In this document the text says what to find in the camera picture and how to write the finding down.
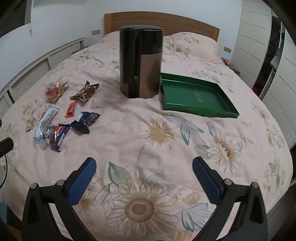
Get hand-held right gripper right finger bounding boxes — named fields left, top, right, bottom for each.
left=192, top=157, right=269, bottom=241

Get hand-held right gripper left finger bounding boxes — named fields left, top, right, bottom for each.
left=22, top=157, right=97, bottom=241

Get silver and blue snack packet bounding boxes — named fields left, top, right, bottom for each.
left=39, top=106, right=60, bottom=131
left=33, top=123, right=54, bottom=150

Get pink striped snack packet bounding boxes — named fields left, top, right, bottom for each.
left=33, top=106, right=48, bottom=121

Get red and blue snack packet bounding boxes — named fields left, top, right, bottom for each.
left=47, top=123, right=71, bottom=153

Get dark blue snack packet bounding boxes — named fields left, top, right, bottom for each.
left=70, top=111, right=101, bottom=134

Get green tray box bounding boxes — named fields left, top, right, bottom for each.
left=160, top=72, right=240, bottom=119

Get pale green snack packet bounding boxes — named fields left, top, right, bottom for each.
left=25, top=118, right=40, bottom=133

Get clear bag of orange candies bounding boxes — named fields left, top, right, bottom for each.
left=45, top=80, right=70, bottom=104

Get small red candy packet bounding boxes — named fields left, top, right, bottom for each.
left=65, top=101, right=78, bottom=118

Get bed with floral blanket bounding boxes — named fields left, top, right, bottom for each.
left=0, top=31, right=292, bottom=241

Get brown and gold snack packet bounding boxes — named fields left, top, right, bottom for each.
left=69, top=80, right=100, bottom=102

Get floral pillow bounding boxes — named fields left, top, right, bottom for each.
left=165, top=32, right=223, bottom=66

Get white wardrobe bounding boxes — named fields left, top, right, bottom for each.
left=229, top=0, right=296, bottom=149

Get wooden headboard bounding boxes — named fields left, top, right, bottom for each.
left=104, top=12, right=220, bottom=42

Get slatted wall panel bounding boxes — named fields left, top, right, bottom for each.
left=0, top=37, right=85, bottom=114

